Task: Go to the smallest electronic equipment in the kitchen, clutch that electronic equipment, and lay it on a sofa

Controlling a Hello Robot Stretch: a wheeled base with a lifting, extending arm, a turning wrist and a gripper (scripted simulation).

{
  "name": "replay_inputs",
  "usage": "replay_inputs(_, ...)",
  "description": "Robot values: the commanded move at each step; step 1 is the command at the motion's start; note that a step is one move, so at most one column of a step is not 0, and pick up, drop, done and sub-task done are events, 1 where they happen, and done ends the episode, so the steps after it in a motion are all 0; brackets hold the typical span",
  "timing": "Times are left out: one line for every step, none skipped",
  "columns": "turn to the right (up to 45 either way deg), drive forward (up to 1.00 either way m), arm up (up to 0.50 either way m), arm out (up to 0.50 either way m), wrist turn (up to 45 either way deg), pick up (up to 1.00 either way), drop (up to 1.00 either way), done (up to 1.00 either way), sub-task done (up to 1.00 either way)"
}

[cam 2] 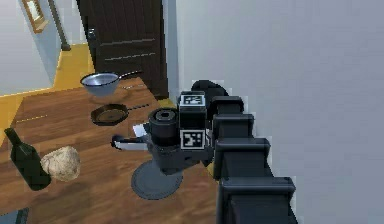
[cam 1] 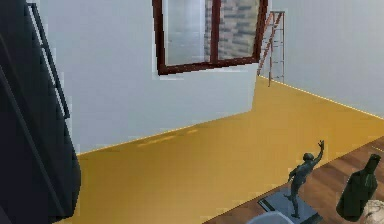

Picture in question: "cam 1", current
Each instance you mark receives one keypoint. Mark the black fridge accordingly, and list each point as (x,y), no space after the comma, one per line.
(30,140)

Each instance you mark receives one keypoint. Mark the brown wooden table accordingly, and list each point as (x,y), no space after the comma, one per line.
(328,186)

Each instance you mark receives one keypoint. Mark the dark bronze figure statue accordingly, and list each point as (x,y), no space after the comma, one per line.
(298,186)

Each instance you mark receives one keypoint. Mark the dark red framed window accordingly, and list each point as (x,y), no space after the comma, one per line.
(213,56)

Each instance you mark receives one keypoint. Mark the dark green bottle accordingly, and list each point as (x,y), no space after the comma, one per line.
(358,191)

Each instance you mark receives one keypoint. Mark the pale crumpled cloth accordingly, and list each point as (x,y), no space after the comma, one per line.
(375,211)

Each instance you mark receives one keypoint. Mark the red and grey stepladder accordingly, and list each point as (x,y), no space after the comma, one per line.
(276,43)

